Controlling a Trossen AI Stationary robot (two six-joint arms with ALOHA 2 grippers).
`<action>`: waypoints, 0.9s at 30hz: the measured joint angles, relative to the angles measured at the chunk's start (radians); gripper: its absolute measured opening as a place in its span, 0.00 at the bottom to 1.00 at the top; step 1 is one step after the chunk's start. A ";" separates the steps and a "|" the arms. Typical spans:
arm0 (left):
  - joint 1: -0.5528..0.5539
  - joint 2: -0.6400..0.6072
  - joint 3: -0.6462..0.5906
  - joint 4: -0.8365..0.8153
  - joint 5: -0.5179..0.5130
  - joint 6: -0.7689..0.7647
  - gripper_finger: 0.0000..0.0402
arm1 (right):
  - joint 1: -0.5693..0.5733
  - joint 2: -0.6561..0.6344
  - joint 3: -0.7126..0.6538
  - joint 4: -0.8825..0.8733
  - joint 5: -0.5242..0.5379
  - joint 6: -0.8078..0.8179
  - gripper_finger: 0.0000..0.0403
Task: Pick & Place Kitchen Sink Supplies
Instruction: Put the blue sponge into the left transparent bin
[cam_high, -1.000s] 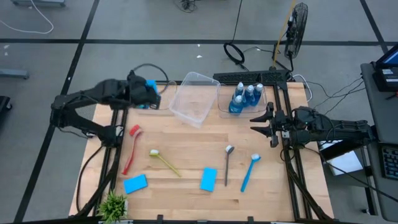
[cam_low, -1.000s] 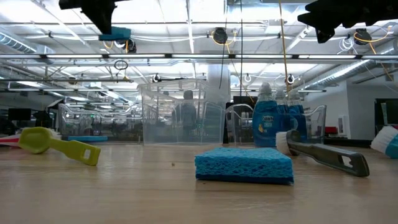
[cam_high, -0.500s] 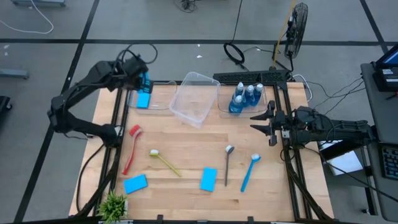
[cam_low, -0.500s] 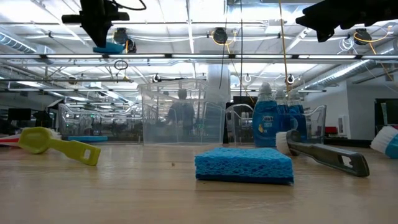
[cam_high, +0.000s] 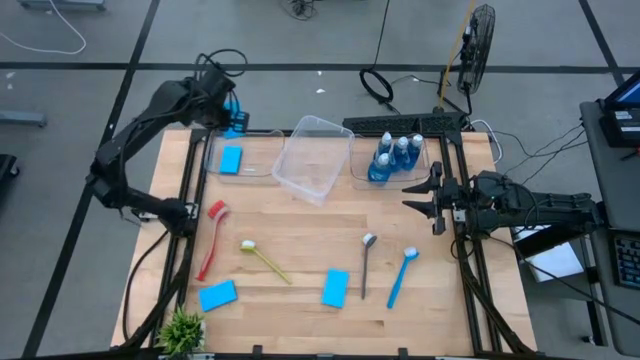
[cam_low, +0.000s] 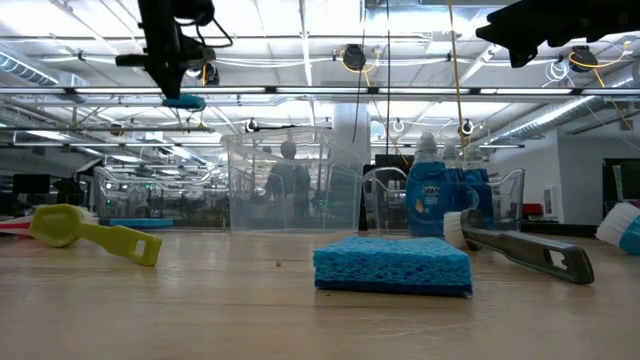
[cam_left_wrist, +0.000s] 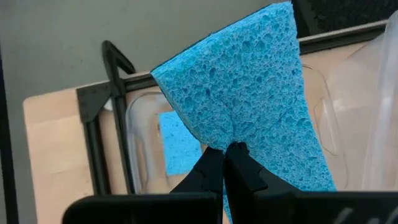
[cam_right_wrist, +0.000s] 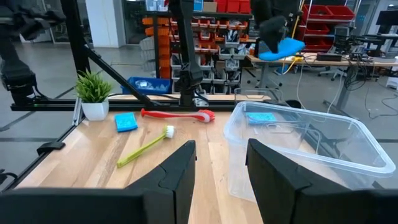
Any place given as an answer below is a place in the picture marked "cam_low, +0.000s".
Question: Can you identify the black coiled power cable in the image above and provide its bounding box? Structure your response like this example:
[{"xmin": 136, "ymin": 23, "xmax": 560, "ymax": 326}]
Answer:
[{"xmin": 384, "ymin": 0, "xmax": 393, "ymax": 156}]

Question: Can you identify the person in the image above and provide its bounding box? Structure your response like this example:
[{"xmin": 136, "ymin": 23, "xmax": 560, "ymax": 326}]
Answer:
[{"xmin": 264, "ymin": 140, "xmax": 312, "ymax": 224}]

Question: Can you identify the clear plastic bin with handles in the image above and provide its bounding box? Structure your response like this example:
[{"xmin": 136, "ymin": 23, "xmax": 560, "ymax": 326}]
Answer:
[
  {"xmin": 362, "ymin": 167, "xmax": 526, "ymax": 234},
  {"xmin": 93, "ymin": 166, "xmax": 236, "ymax": 231}
]

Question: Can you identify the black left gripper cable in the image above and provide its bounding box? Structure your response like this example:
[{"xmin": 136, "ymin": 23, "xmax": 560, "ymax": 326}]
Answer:
[{"xmin": 194, "ymin": 17, "xmax": 235, "ymax": 50}]

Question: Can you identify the blue dish brush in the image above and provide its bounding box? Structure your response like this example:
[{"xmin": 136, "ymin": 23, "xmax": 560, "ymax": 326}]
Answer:
[{"xmin": 594, "ymin": 201, "xmax": 640, "ymax": 256}]

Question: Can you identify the black monitor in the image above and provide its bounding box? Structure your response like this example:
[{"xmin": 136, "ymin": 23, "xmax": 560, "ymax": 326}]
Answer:
[{"xmin": 12, "ymin": 173, "xmax": 51, "ymax": 195}]

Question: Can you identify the blue dish soap bottle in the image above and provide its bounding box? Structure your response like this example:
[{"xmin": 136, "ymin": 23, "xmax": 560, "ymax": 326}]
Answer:
[
  {"xmin": 405, "ymin": 132, "xmax": 454, "ymax": 237},
  {"xmin": 462, "ymin": 144, "xmax": 494, "ymax": 229},
  {"xmin": 442, "ymin": 142, "xmax": 466, "ymax": 211}
]

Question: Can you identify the red dish brush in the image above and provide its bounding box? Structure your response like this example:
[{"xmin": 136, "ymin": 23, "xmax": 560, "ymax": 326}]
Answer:
[{"xmin": 0, "ymin": 214, "xmax": 36, "ymax": 236}]

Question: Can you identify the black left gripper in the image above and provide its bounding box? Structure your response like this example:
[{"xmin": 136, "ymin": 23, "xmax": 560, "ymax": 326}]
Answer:
[{"xmin": 115, "ymin": 27, "xmax": 182, "ymax": 100}]

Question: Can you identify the yellow-green dish brush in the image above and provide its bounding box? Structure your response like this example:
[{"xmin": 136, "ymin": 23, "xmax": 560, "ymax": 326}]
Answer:
[{"xmin": 28, "ymin": 203, "xmax": 163, "ymax": 268}]

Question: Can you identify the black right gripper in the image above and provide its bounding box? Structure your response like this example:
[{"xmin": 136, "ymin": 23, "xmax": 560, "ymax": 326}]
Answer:
[{"xmin": 475, "ymin": 0, "xmax": 640, "ymax": 69}]

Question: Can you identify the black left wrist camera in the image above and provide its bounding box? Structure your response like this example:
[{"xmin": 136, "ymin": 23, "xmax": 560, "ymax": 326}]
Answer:
[{"xmin": 179, "ymin": 34, "xmax": 217, "ymax": 64}]

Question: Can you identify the black office chair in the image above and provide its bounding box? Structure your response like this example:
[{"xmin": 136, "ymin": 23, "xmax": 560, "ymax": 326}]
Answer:
[{"xmin": 53, "ymin": 177, "xmax": 87, "ymax": 207}]

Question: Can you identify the clear square plastic tub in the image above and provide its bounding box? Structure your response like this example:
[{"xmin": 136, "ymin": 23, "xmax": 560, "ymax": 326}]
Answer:
[{"xmin": 222, "ymin": 127, "xmax": 366, "ymax": 234}]

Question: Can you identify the yellow hanging cable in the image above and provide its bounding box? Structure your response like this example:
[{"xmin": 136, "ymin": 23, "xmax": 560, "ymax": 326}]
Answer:
[{"xmin": 448, "ymin": 0, "xmax": 472, "ymax": 182}]

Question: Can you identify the grey dish brush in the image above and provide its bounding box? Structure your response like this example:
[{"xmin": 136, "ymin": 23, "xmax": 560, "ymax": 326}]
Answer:
[{"xmin": 443, "ymin": 208, "xmax": 596, "ymax": 286}]

